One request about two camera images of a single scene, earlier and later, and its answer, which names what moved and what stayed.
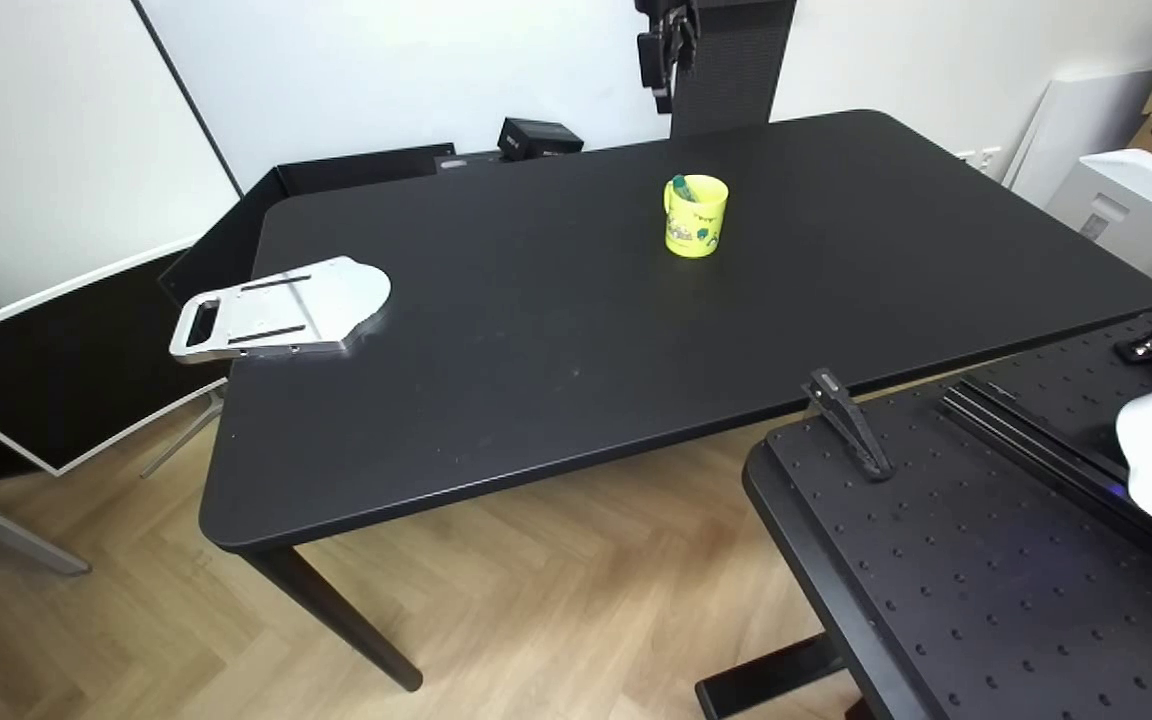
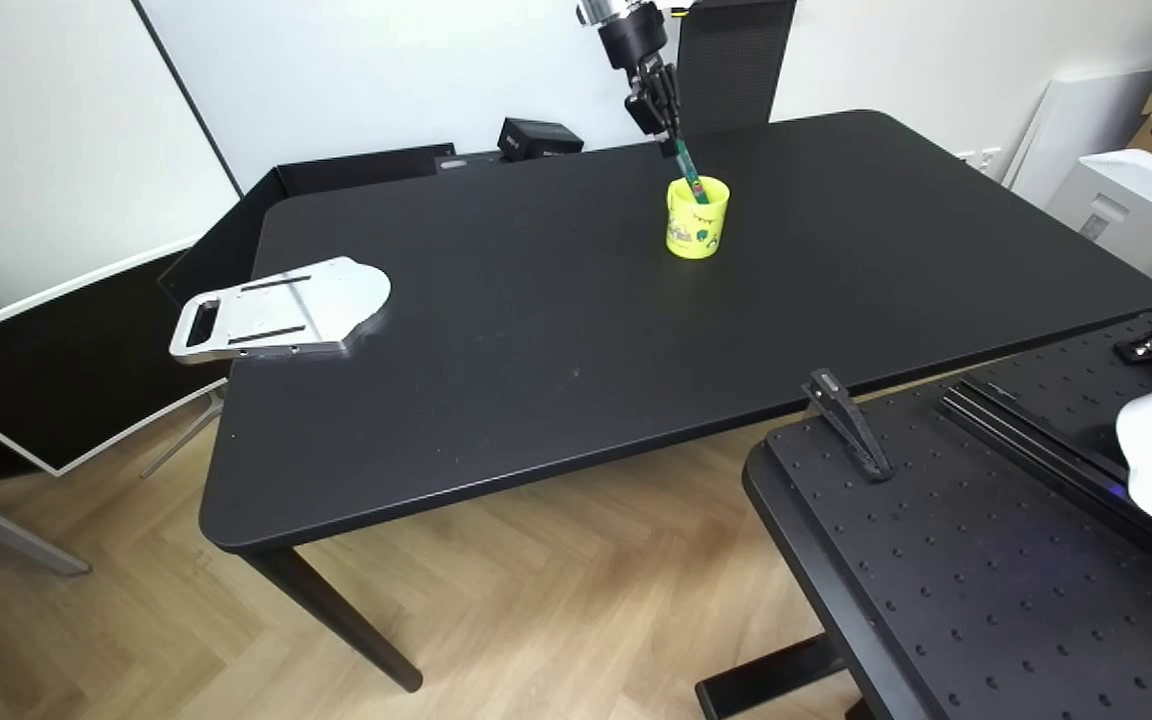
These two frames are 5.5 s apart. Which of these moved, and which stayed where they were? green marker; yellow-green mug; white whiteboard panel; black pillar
Moved: green marker
Stayed: black pillar; white whiteboard panel; yellow-green mug
